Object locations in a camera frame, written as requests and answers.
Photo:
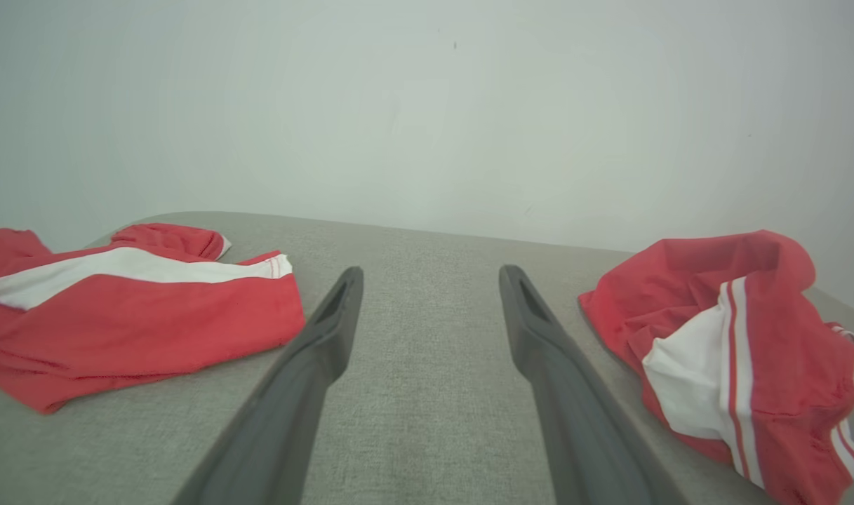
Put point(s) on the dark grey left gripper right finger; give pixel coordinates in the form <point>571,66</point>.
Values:
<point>574,421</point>

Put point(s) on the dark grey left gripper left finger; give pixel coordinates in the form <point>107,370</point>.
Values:
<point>286,414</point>

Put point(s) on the red shorts with white stripe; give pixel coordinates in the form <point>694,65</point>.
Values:
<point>153,322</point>

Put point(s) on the red shirt with white sleeves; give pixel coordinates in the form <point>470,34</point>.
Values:
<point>784,393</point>

